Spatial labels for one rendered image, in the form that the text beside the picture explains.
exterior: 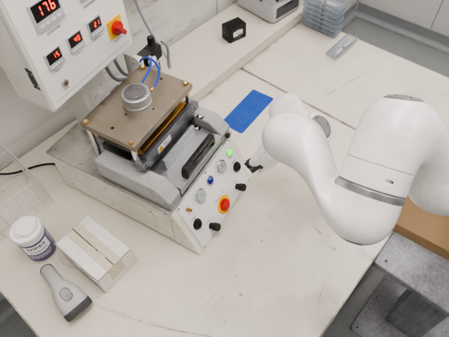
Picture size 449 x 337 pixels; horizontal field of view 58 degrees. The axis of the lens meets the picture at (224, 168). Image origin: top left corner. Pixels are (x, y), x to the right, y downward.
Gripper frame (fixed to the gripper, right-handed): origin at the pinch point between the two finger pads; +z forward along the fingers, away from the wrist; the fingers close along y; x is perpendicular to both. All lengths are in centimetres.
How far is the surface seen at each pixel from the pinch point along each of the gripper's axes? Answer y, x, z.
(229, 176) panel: 4.4, -1.7, 7.1
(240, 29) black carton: -66, -30, 26
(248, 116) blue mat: -29.6, -5.6, 20.3
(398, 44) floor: -215, 64, 64
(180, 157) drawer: 13.8, -18.1, 2.3
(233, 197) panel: 7.2, 4.4, 10.6
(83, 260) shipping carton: 49, -19, 19
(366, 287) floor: -23, 94, 42
